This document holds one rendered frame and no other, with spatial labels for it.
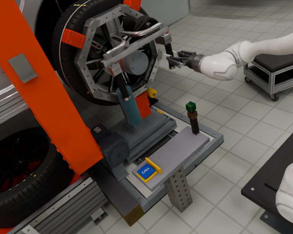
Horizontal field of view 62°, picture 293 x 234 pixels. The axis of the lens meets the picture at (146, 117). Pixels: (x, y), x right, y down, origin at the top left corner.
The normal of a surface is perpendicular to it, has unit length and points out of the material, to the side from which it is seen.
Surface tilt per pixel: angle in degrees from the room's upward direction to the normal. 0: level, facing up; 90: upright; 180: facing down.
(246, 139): 0
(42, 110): 90
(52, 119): 90
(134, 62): 90
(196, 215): 0
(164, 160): 0
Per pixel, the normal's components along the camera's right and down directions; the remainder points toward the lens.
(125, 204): -0.26, -0.75
